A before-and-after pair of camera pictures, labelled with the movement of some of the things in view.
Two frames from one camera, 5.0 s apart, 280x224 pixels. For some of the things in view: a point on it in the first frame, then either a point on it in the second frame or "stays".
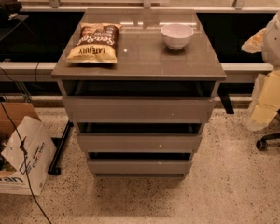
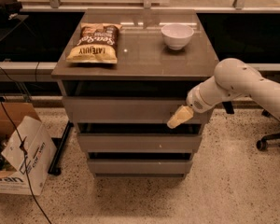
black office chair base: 262,144 stays
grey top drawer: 135,109 stays
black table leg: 54,168 stays
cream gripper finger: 255,44 to 183,115
